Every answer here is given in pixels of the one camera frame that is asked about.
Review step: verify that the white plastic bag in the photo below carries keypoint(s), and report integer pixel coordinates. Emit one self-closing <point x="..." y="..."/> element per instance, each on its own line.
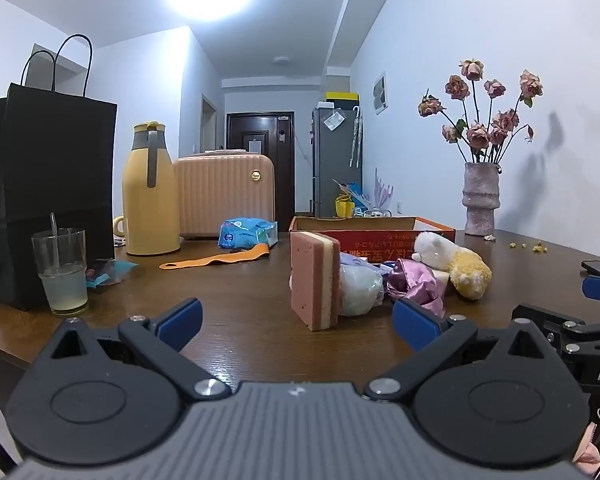
<point x="360" y="290"/>

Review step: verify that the yellow box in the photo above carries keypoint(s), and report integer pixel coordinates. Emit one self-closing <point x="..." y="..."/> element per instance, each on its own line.
<point x="342" y="99"/>

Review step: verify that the pink stone vase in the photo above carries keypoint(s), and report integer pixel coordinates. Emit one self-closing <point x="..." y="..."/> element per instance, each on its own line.
<point x="481" y="200"/>

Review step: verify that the purple satin cloth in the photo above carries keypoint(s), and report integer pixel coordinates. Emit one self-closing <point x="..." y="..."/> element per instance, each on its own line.
<point x="415" y="280"/>

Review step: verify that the yellow thermos jug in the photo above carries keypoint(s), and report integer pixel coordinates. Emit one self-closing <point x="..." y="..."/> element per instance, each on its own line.
<point x="147" y="210"/>

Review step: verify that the white wall panel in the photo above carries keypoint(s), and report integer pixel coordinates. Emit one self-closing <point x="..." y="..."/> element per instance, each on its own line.
<point x="379" y="92"/>

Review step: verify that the clear bag on refrigerator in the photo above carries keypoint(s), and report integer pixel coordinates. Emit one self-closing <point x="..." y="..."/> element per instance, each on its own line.
<point x="333" y="121"/>

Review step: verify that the grey refrigerator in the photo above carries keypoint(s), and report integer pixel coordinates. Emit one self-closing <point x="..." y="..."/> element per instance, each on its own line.
<point x="330" y="170"/>

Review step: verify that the bunch of dried roses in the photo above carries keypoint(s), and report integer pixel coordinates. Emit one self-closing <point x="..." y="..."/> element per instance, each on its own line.
<point x="480" y="132"/>

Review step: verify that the person's right hand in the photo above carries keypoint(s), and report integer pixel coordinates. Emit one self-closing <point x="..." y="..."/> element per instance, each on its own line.
<point x="589" y="452"/>

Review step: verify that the white and yellow plush toy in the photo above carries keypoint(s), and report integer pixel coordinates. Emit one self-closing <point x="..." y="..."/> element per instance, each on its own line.
<point x="467" y="270"/>

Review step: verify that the pink and yellow sponge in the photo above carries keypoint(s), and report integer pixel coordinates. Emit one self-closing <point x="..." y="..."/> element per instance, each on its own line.
<point x="312" y="280"/>

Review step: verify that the yellow bucket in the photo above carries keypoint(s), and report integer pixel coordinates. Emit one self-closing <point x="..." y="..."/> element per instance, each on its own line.
<point x="344" y="206"/>

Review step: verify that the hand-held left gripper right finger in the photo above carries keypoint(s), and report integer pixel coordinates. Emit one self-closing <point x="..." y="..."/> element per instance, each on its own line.
<point x="414" y="322"/>

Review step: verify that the small round ceiling lamp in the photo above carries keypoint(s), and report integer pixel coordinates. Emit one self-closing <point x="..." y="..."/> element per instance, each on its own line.
<point x="281" y="60"/>

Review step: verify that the pink ribbed suitcase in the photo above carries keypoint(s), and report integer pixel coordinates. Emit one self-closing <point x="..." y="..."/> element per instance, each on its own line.
<point x="220" y="195"/>

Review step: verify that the glass cup with drink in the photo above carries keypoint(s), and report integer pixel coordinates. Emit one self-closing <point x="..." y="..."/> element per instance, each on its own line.
<point x="62" y="285"/>

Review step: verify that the dark brown entrance door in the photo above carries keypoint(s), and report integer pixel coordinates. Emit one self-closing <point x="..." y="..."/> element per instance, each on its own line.
<point x="260" y="130"/>

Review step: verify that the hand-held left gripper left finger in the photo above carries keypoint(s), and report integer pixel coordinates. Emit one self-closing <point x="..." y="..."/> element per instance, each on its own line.
<point x="182" y="321"/>

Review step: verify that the clear glass straw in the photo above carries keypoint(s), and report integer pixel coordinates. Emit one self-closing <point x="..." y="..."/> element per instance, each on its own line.
<point x="54" y="240"/>

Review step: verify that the black paper bag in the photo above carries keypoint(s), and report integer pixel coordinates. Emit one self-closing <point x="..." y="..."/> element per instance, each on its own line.
<point x="45" y="170"/>

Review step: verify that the hanging folded umbrella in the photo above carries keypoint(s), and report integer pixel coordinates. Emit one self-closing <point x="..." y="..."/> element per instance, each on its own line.
<point x="354" y="140"/>

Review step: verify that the pale interior door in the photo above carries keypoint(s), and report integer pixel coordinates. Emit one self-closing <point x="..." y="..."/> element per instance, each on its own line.
<point x="208" y="125"/>

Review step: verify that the orange cardboard box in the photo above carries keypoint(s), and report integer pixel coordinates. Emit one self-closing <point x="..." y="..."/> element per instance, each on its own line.
<point x="380" y="247"/>

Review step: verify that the small blue wrapper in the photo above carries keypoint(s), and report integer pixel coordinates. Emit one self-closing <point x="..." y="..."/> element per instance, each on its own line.
<point x="105" y="272"/>

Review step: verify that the dried petal crumbs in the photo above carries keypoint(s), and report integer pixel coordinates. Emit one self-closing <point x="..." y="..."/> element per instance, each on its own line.
<point x="537" y="247"/>

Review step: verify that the blue wet wipes packet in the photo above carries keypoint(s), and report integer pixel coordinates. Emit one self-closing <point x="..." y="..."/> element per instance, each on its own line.
<point x="245" y="232"/>

